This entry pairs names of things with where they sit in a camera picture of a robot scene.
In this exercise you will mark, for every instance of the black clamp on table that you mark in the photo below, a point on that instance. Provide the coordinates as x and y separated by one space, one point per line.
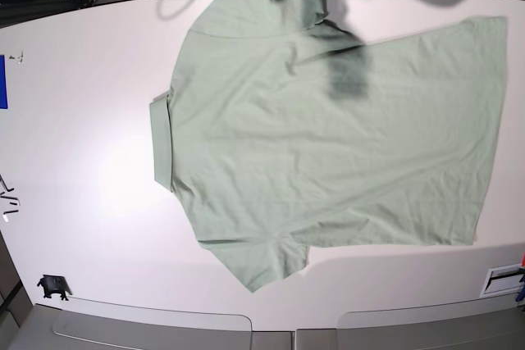
54 284

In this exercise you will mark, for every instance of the blue panel at edge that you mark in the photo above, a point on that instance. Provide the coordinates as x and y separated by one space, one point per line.
3 84

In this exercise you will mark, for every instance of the light green T-shirt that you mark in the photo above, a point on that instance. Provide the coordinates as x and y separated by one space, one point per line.
281 132

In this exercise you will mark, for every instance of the black hex key set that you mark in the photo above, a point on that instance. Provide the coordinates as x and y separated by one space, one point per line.
10 203

